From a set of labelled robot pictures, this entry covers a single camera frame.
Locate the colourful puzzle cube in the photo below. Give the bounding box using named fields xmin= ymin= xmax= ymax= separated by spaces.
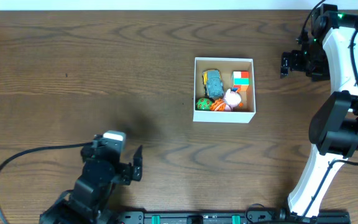
xmin=232 ymin=71 xmax=250 ymax=92

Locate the pink white duck toy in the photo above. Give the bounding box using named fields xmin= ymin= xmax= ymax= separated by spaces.
xmin=223 ymin=89 xmax=242 ymax=112

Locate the yellow grey toy truck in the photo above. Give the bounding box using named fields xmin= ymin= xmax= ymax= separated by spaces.
xmin=202 ymin=70 xmax=224 ymax=98

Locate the orange round spinner toy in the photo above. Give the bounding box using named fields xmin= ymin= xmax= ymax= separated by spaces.
xmin=210 ymin=98 xmax=227 ymax=111

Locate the green number ball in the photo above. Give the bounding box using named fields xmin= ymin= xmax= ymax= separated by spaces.
xmin=195 ymin=98 xmax=214 ymax=111

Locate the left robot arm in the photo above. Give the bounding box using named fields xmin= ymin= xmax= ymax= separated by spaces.
xmin=39 ymin=131 xmax=143 ymax=224

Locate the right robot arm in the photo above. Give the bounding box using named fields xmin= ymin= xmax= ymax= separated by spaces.
xmin=280 ymin=1 xmax=358 ymax=223

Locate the white cardboard box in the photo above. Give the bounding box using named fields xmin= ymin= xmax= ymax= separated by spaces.
xmin=193 ymin=57 xmax=256 ymax=123

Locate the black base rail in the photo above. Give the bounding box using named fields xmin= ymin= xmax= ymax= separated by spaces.
xmin=112 ymin=208 xmax=351 ymax=224

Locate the left black cable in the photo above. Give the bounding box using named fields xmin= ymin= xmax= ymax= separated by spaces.
xmin=0 ymin=142 xmax=94 ymax=224

